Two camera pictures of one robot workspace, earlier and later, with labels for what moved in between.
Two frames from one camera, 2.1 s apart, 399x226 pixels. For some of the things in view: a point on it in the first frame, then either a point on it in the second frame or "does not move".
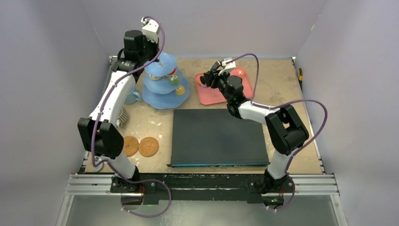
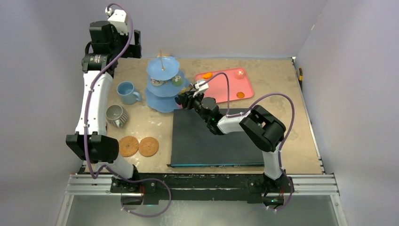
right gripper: [212, 75] to [187, 100]
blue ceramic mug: [132, 97] does not move
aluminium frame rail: [300, 184] does not move
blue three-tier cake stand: [163, 86] does not move
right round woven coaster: [148, 146] does not move
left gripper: [155, 45] to [133, 51]
